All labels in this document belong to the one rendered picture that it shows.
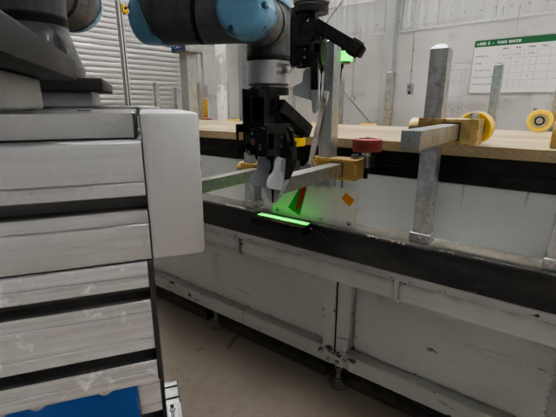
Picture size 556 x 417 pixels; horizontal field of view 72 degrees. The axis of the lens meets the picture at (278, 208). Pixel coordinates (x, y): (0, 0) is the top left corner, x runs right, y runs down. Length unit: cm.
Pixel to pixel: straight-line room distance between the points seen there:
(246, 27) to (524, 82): 766
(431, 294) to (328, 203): 32
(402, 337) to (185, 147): 117
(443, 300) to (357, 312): 45
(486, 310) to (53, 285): 85
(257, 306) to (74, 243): 141
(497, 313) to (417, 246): 22
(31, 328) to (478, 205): 99
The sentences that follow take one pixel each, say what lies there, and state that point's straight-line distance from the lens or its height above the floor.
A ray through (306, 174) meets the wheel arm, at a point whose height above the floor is 86.
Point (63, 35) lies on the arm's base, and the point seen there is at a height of 111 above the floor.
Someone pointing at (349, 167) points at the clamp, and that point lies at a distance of 93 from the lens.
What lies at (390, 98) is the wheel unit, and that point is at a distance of 205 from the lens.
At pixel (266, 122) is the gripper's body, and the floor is 97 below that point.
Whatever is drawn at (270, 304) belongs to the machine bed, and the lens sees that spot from 158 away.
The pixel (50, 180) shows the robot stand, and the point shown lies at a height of 96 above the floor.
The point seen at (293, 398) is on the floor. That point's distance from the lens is 150.
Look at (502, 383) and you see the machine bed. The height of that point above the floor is 25.
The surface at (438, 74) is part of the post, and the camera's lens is 86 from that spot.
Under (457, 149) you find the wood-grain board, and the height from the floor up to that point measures 89.
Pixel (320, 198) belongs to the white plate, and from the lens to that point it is 98.
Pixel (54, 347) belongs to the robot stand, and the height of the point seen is 86.
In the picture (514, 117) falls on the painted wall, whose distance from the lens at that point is 813.
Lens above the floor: 100
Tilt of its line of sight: 15 degrees down
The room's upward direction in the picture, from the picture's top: straight up
